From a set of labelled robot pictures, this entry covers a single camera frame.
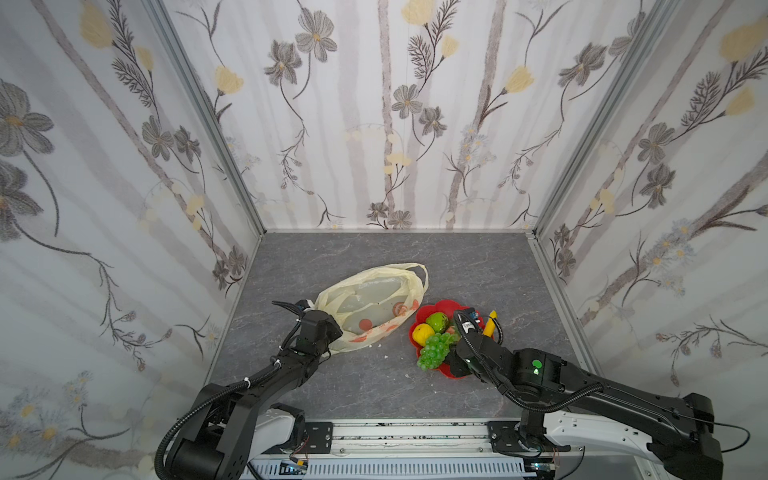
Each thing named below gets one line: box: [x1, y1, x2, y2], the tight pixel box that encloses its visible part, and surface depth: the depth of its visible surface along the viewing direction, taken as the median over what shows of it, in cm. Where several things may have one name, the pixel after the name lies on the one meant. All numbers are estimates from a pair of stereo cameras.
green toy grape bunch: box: [417, 332, 460, 371], surface depth 79 cm
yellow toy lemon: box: [412, 323, 435, 347], surface depth 86 cm
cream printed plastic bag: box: [306, 263, 429, 353], surface depth 97 cm
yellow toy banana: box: [483, 310, 498, 338], surface depth 89 cm
